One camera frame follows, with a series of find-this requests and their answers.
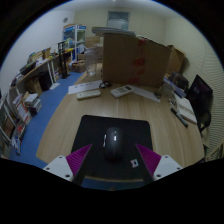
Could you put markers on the small cardboard box under desk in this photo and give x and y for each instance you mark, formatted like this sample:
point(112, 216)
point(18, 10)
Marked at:
point(33, 86)

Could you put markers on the white remote control with buttons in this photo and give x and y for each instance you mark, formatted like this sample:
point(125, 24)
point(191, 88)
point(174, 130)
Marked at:
point(121, 91)

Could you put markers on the open tall cardboard box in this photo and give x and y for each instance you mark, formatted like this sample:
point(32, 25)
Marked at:
point(176, 60)

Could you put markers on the small dark clip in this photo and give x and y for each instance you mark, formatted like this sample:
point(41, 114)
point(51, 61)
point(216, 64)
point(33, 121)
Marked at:
point(157, 95)

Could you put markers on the blue book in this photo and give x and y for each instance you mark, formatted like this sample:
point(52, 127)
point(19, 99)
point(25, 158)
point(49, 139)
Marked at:
point(178, 90)

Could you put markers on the round wall clock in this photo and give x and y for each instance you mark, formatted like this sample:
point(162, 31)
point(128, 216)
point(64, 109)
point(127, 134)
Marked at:
point(65, 20)

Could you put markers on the stack of grey boards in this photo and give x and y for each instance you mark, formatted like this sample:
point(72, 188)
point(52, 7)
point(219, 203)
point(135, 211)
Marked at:
point(113, 31)

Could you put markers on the plain white flat remote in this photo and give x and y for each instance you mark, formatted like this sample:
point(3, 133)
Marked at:
point(88, 94)

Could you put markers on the clear plastic pitcher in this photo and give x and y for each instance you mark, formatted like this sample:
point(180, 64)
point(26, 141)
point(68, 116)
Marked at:
point(91, 63)

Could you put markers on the black metal stand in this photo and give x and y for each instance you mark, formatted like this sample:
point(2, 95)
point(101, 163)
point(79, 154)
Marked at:
point(63, 60)

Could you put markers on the white printed paper sheet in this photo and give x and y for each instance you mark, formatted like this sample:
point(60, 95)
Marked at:
point(83, 87)

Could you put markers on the black marker pen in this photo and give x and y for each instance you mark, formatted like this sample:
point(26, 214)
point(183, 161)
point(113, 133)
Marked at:
point(179, 117)

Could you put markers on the dark bag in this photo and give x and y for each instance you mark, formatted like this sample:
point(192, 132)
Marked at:
point(180, 80)

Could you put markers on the black computer mouse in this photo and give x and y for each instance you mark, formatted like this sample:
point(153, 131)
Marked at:
point(114, 145)

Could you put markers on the clear plastic cup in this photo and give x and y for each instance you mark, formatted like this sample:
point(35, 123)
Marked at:
point(167, 90)

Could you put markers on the white wall desk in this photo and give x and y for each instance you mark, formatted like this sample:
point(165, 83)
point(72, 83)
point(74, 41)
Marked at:
point(36, 68)

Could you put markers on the shelf unit with books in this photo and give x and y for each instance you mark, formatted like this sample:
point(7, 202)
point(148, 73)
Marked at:
point(18, 120)

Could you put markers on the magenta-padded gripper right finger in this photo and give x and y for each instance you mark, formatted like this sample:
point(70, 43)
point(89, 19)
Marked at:
point(166, 166)

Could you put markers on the black office chair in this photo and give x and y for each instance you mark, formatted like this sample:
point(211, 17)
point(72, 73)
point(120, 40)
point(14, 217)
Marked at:
point(200, 96)

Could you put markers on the black mouse pad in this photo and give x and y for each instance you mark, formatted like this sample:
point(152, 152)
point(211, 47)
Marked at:
point(96, 128)

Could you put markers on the glass-door display fridge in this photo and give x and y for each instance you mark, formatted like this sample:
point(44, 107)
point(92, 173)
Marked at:
point(74, 37)

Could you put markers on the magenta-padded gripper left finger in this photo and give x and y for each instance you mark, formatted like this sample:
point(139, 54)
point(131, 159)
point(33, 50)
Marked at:
point(58, 166)

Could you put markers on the low cardboard box on floor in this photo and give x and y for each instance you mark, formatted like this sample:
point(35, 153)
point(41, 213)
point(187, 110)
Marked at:
point(79, 66)

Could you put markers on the grey door with window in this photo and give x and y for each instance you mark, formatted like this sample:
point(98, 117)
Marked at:
point(118, 20)

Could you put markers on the large brown cardboard box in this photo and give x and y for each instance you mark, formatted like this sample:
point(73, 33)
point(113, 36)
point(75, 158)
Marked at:
point(133, 60)

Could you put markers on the black computer tower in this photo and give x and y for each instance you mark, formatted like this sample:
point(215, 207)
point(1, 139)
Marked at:
point(45, 81)

